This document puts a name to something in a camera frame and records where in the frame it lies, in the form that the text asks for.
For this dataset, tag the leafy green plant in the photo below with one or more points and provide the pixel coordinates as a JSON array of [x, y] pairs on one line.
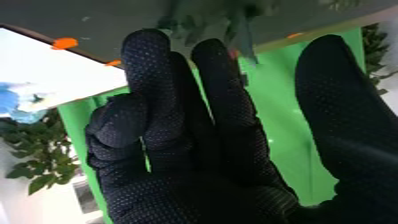
[[375, 56], [37, 153]]

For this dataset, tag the green sprig with dark buds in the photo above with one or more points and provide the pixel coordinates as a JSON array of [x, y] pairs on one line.
[[242, 30]]

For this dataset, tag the blue flower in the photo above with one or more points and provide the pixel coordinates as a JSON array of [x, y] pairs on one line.
[[14, 103]]

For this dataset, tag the white sheet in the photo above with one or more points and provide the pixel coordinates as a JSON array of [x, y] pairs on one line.
[[53, 73]]

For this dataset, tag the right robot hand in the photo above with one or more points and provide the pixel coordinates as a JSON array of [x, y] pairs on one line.
[[196, 166]]

